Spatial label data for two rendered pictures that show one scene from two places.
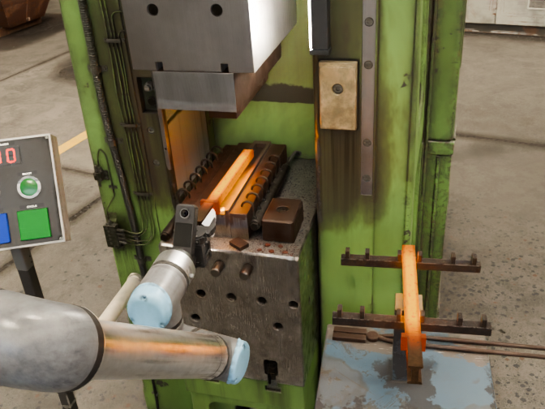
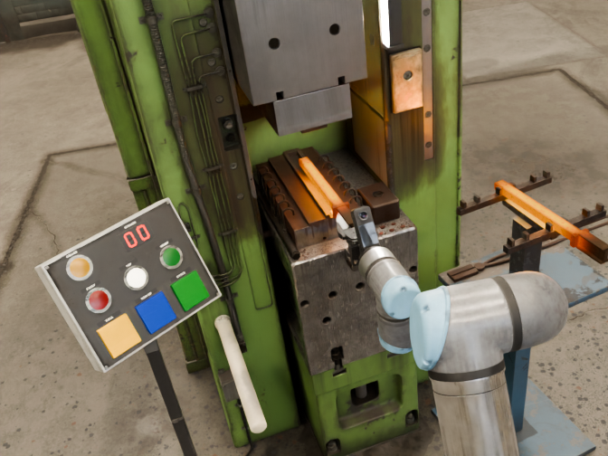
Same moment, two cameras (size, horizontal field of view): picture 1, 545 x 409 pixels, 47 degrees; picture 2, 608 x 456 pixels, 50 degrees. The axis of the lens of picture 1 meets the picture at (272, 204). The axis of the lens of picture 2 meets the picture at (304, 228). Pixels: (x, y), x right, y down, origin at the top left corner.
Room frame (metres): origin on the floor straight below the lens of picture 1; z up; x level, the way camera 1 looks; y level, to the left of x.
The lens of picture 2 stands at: (0.16, 0.98, 2.01)
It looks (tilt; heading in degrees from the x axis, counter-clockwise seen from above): 35 degrees down; 329
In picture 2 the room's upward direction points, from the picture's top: 9 degrees counter-clockwise
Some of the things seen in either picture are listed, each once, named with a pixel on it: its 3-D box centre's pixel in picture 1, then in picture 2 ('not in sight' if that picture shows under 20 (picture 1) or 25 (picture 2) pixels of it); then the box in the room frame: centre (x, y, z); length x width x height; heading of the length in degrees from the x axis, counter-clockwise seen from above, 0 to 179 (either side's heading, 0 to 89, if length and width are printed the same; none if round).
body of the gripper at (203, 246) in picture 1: (187, 251); (365, 250); (1.20, 0.20, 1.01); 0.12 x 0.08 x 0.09; 163
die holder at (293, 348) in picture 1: (261, 259); (329, 253); (1.61, 0.05, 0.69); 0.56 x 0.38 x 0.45; 163
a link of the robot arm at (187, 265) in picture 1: (174, 270); (379, 265); (1.12, 0.22, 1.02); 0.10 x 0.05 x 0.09; 73
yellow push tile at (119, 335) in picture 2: not in sight; (118, 336); (1.36, 0.80, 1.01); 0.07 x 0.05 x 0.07; 98
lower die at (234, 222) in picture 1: (235, 184); (305, 192); (1.62, 0.10, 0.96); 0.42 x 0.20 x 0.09; 163
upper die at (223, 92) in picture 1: (223, 62); (289, 81); (1.62, 0.10, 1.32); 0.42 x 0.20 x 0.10; 163
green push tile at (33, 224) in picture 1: (34, 224); (189, 290); (1.39, 0.61, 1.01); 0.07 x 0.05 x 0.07; 98
